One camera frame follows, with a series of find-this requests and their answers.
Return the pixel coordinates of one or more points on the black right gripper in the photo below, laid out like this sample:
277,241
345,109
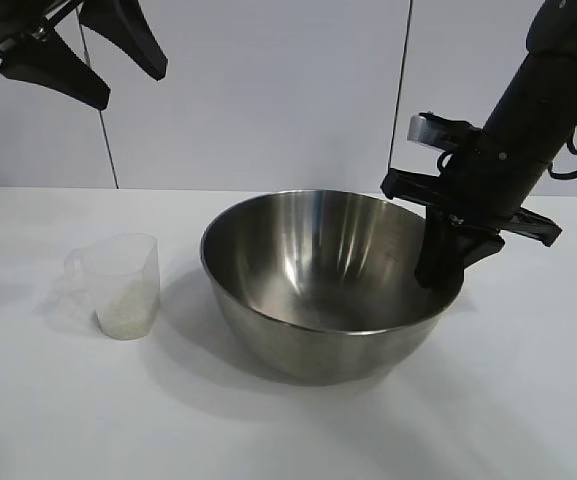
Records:
488,180

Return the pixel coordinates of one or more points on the stainless steel mixing bowl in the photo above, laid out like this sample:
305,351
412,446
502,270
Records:
318,310

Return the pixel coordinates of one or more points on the clear plastic measuring cup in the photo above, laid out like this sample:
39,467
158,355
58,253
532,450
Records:
128,265

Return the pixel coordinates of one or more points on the white rice grains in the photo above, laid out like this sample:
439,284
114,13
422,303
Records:
128,317

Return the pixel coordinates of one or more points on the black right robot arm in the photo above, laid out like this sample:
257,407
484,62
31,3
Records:
543,75

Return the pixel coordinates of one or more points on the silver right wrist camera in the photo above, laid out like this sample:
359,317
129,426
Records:
433,131

